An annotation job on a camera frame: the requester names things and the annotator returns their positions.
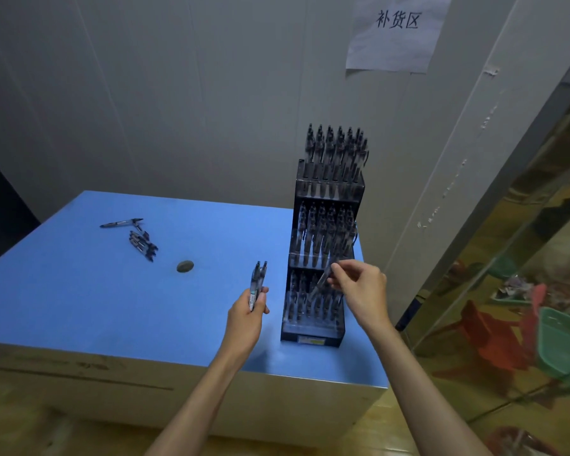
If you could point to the small round metal disc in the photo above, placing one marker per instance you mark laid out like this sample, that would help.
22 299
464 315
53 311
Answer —
185 266

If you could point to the person's left forearm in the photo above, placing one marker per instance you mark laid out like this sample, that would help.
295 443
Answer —
195 403

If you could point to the person's right hand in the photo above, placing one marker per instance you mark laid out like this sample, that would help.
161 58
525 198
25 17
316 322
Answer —
368 294

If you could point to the red plastic stool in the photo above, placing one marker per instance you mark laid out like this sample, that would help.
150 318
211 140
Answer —
494 337

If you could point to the pile of black pens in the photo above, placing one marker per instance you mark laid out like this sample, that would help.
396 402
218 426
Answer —
141 250

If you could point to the white paper wall sign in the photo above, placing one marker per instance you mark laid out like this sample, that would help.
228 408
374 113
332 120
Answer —
399 47

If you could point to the person's left hand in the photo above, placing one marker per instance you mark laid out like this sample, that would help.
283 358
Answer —
242 327

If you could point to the cluster of grey pens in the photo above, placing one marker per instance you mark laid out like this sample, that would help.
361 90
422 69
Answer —
332 147

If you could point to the blue table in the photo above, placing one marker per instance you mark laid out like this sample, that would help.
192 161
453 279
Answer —
123 299

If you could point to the red plastic bucket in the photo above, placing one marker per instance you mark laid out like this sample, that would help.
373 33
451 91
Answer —
513 444

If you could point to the black shelf unit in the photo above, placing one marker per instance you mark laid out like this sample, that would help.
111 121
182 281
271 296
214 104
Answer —
0 218

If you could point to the person's right forearm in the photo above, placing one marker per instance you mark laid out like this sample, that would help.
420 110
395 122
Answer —
427 398

